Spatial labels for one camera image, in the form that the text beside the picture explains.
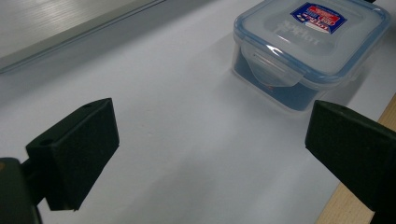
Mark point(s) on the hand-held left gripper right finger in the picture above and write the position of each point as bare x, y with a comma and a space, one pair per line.
358, 149

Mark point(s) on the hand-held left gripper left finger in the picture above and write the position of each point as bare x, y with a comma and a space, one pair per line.
77, 152

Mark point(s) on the small clear food container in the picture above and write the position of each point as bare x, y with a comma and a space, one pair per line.
311, 46

